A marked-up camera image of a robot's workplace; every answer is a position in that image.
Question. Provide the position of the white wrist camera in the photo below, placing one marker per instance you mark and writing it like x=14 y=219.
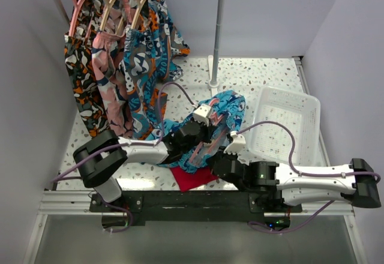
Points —
x=237 y=143
x=202 y=114

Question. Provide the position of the white plastic basket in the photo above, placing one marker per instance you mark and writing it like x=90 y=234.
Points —
x=299 y=113

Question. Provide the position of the pink navy patterned shorts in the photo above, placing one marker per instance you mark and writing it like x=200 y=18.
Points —
x=107 y=61

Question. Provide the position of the wooden hanger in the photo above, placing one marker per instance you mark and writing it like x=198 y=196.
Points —
x=138 y=6
x=106 y=9

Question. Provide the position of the wooden hanger right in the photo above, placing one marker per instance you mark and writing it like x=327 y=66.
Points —
x=138 y=6

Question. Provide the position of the wooden hanger left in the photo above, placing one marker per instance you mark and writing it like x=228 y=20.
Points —
x=106 y=9

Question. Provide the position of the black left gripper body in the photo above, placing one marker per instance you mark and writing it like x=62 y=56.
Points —
x=203 y=135

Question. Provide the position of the black orange camo shorts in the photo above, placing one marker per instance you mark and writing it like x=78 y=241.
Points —
x=78 y=62

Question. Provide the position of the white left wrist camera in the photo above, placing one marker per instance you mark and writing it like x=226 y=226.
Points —
x=202 y=114

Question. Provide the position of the blue patterned shorts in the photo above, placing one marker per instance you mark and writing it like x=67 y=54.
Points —
x=232 y=105

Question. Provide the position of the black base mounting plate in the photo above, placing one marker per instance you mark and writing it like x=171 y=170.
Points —
x=193 y=206

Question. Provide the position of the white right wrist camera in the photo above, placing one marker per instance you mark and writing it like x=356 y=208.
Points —
x=237 y=143

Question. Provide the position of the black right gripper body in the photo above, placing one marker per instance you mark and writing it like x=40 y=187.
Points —
x=221 y=154

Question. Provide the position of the teal orange patterned shorts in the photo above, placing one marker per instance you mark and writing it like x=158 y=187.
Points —
x=152 y=43

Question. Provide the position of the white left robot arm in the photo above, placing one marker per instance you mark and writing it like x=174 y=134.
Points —
x=101 y=157

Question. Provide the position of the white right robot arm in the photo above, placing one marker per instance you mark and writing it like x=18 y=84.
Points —
x=272 y=185

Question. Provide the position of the red folded cloth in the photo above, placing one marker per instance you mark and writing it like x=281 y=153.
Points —
x=187 y=181

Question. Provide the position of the pink plastic hanger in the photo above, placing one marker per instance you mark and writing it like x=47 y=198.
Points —
x=203 y=149

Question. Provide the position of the pink hanger far left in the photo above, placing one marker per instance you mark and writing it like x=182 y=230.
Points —
x=77 y=7

